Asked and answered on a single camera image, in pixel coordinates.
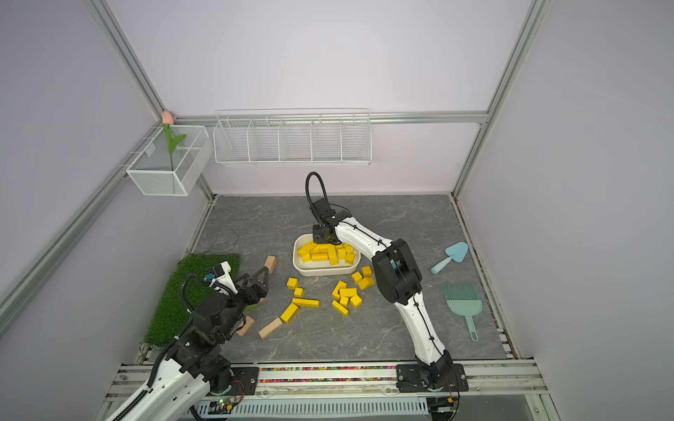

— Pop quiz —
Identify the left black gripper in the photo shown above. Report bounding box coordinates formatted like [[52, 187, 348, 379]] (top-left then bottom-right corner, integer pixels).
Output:
[[216, 267, 269, 341]]

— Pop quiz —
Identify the long yellow block diagonal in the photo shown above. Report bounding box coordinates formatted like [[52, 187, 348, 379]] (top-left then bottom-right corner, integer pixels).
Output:
[[298, 241, 317, 256]]

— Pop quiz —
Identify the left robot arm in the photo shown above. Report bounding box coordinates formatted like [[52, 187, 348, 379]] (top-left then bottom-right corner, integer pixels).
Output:
[[108, 261, 270, 420]]

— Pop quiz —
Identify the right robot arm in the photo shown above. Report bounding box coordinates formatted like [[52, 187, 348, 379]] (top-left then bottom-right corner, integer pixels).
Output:
[[309, 198, 469, 394]]

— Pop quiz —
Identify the natural wood block upper left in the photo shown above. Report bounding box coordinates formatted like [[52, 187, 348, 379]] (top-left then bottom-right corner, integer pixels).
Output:
[[264, 255, 277, 274]]

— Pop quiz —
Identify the natural wood block lower left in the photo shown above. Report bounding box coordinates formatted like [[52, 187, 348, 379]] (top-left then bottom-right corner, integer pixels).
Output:
[[236, 316, 255, 337]]

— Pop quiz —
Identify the yellow rectangular block left pile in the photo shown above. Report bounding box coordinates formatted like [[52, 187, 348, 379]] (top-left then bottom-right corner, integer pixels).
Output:
[[280, 303, 299, 324]]

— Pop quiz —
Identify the white plastic bin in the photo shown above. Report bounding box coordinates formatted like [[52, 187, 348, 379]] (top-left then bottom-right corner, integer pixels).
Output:
[[293, 234, 362, 276]]

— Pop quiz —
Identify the natural wood long block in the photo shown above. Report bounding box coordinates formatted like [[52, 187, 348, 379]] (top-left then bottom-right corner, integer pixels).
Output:
[[259, 318, 284, 340]]

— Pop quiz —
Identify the yellow block right pile left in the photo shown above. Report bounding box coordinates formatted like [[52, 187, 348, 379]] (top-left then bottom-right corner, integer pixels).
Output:
[[332, 301, 349, 318]]

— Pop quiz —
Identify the green artificial grass mat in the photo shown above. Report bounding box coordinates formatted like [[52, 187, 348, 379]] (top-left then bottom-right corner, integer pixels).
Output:
[[143, 253, 242, 348]]

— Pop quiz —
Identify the teal toy shovel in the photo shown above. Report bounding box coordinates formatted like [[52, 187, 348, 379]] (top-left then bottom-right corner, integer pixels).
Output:
[[431, 242, 469, 275]]

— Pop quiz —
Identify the teal toy rake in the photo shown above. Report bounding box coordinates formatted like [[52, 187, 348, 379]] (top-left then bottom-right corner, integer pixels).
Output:
[[442, 283, 483, 341]]

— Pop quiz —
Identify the artificial pink tulip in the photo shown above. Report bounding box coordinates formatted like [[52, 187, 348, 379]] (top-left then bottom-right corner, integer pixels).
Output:
[[161, 111, 186, 171]]

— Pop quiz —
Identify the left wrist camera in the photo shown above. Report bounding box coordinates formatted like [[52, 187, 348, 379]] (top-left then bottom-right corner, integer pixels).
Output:
[[204, 261, 237, 296]]

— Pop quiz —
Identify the white wire wall rack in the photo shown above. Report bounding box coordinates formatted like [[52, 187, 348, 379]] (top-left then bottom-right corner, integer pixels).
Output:
[[213, 108, 373, 166]]

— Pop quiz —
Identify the white mesh wall basket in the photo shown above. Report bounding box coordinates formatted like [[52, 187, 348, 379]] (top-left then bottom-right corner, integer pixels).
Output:
[[126, 126, 213, 196]]

